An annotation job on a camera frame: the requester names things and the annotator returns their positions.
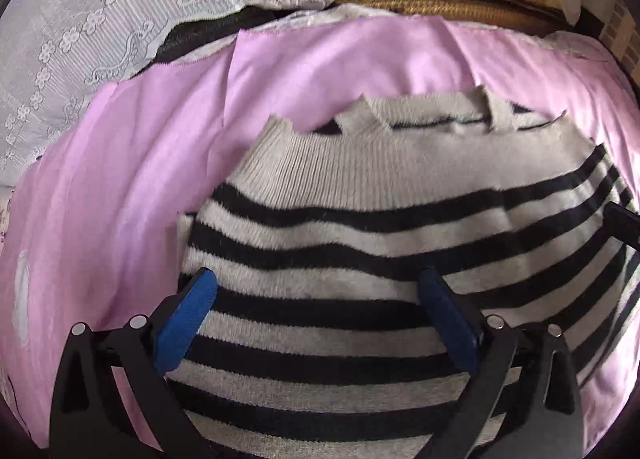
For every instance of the white lace cover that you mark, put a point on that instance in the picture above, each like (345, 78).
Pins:
(100, 14)

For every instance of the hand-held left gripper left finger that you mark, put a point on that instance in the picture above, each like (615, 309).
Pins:
(185, 319)

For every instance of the black cloth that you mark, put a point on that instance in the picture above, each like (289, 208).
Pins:
(200, 34)

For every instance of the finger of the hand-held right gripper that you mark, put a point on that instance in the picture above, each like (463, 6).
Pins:
(625, 229)

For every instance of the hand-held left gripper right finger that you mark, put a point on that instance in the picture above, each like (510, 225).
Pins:
(447, 324)

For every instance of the lilac bed sheet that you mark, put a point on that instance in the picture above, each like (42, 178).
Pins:
(150, 139)

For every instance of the beige checked curtain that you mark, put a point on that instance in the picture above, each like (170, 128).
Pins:
(615, 29)

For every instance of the black and grey striped sweater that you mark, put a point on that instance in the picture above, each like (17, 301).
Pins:
(400, 179)

